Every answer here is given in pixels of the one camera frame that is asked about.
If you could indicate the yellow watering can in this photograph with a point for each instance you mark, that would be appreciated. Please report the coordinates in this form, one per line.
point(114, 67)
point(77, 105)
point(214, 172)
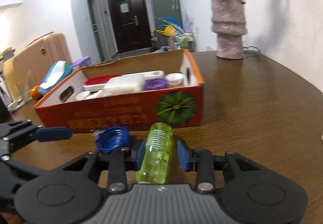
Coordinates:
point(167, 30)

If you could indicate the green spray bottle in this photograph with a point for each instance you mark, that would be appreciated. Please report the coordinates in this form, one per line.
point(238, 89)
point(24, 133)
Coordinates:
point(155, 163)

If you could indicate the orange fruit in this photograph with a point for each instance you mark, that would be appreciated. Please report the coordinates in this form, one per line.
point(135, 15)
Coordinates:
point(34, 93)

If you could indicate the clear glass cup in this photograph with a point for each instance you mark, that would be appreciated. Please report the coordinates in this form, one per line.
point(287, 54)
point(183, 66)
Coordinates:
point(25, 85)

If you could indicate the red cardboard box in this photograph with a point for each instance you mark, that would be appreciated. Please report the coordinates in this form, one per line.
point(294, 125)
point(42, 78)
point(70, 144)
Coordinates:
point(178, 106)

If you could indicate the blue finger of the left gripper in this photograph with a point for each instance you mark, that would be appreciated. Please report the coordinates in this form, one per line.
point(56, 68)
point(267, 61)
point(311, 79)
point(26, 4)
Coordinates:
point(51, 134)

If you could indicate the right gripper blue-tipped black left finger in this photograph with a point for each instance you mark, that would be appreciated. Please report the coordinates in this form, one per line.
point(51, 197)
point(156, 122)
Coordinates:
point(75, 191)

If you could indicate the purple tissue box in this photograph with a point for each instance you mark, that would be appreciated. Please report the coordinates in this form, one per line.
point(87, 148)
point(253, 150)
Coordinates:
point(83, 62)

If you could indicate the yellow thermos bottle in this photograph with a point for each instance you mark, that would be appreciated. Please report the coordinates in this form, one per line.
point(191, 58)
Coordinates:
point(10, 76)

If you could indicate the purple bottle cap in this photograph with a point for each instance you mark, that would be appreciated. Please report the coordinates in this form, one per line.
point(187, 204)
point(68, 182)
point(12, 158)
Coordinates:
point(156, 84)

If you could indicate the dark entrance door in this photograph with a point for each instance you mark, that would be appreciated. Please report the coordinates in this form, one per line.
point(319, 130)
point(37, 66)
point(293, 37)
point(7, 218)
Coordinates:
point(130, 24)

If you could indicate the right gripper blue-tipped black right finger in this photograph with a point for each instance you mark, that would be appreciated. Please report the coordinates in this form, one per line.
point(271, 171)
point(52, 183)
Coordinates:
point(246, 191)

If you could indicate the grey refrigerator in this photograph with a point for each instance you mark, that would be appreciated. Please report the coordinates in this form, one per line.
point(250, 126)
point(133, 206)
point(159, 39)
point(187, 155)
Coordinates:
point(169, 10)

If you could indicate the small white tube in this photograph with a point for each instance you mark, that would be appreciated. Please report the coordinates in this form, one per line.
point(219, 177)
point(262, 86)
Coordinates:
point(86, 95)

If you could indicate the pink ribbed vase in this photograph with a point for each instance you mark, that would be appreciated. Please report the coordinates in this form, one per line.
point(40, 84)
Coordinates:
point(229, 23)

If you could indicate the white jar lid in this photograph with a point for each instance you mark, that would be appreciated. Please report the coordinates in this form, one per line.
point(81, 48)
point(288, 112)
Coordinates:
point(174, 79)

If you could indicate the blue tissue pack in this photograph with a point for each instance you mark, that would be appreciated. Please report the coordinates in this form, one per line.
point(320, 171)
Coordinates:
point(58, 71)

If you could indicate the pink suitcase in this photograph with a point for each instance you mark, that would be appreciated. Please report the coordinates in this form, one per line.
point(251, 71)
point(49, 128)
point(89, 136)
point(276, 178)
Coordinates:
point(33, 62)

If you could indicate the blue bottle cap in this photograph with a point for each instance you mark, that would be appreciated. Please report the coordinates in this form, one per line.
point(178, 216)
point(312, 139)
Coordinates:
point(112, 138)

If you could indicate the red white lint brush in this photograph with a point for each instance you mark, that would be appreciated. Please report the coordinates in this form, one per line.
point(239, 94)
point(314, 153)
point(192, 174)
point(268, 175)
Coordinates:
point(97, 83)

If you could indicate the black wire glasses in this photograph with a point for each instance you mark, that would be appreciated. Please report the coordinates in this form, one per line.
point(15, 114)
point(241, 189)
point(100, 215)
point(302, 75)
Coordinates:
point(252, 51)

